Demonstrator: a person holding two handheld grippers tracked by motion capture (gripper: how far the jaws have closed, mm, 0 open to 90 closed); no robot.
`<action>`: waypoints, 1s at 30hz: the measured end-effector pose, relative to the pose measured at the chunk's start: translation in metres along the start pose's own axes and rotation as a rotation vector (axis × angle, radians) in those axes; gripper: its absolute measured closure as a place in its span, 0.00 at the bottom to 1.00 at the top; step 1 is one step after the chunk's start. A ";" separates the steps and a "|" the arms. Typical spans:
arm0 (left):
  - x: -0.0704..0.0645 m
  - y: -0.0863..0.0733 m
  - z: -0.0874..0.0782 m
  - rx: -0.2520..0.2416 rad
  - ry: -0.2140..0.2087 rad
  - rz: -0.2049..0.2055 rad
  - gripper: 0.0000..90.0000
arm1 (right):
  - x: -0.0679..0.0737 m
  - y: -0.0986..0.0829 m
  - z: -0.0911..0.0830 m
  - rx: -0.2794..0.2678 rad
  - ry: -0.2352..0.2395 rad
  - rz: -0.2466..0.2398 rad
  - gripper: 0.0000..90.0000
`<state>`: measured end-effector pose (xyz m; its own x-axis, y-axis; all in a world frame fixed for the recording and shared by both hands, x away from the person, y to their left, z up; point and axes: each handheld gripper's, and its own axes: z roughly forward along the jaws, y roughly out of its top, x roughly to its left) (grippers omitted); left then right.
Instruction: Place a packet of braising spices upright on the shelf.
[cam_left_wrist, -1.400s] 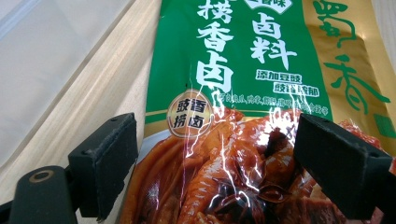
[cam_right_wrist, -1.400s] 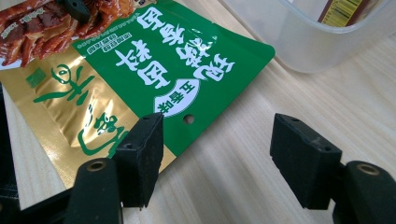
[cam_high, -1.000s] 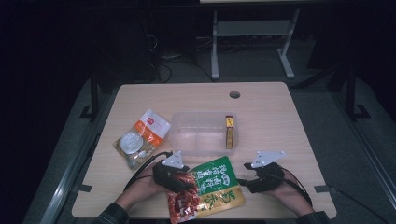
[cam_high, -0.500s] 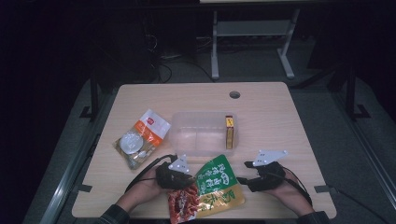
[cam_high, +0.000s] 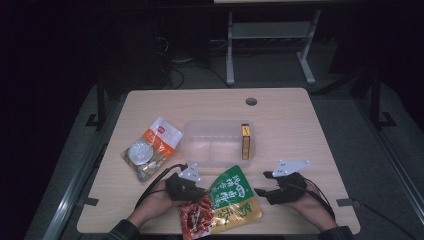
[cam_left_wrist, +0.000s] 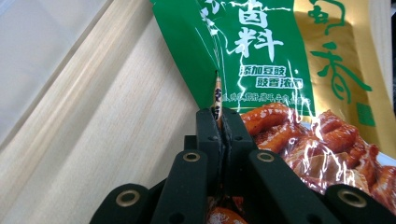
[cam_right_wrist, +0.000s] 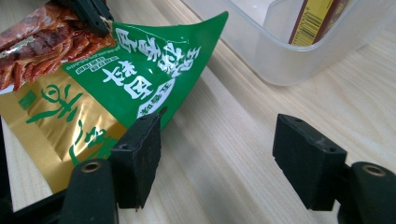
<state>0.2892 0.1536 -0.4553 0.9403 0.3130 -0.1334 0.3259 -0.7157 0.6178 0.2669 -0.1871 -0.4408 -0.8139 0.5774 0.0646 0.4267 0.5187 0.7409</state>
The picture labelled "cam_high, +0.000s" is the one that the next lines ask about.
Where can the small red yellow box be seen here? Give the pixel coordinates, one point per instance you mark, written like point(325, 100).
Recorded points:
point(245, 143)

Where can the clear plastic container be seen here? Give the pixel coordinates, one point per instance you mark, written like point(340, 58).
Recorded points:
point(213, 143)

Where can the aluminium rail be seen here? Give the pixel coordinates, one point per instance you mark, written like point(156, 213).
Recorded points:
point(393, 160)
point(71, 193)

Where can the green red seasoning packet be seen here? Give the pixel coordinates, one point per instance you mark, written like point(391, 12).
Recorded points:
point(230, 200)

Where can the grey metal table frame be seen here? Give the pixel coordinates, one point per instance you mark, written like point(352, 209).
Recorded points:
point(270, 30)

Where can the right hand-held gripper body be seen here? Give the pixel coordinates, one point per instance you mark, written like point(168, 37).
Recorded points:
point(288, 191)

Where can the orange white food packet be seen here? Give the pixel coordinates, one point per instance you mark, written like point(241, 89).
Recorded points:
point(151, 146)

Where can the black metal stand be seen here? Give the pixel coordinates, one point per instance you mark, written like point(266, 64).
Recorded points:
point(376, 100)
point(101, 100)

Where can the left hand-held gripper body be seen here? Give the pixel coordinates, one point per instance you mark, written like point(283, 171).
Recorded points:
point(181, 190)

